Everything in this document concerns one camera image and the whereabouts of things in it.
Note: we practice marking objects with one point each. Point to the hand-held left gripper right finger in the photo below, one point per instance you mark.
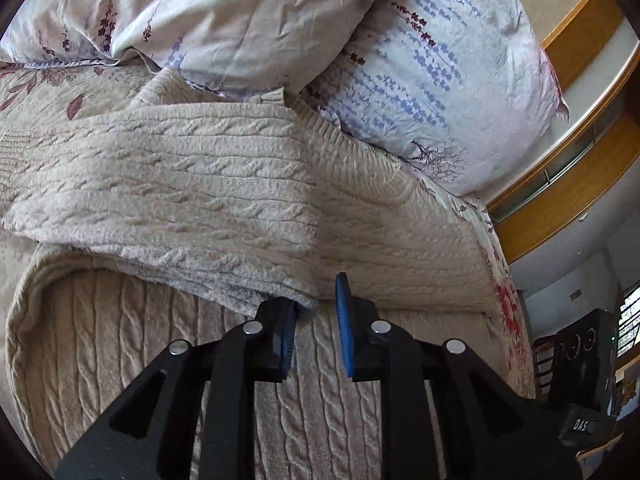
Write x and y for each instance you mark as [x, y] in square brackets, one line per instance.
[343, 327]

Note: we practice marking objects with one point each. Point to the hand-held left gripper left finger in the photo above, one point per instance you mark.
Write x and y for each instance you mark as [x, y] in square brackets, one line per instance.
[288, 342]

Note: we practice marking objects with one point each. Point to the dark wooden chair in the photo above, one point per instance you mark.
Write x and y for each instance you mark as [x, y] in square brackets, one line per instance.
[542, 365]

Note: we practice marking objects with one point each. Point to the window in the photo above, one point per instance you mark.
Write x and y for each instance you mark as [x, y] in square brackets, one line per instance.
[631, 317]

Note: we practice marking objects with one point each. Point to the floral bed sheet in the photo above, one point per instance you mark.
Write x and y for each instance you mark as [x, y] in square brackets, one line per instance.
[511, 310]

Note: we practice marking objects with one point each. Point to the wooden headboard shelf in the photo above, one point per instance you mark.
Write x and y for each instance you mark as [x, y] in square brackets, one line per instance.
[565, 200]

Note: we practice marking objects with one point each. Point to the white pillow with lavender print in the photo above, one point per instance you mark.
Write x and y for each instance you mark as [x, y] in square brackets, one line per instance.
[450, 85]

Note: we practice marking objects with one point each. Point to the white pillow with sparse sprigs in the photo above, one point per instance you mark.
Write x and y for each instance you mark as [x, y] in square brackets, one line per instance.
[225, 10]

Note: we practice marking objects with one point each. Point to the small brown wall plate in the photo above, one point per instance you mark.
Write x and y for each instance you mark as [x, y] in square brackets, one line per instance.
[575, 294]

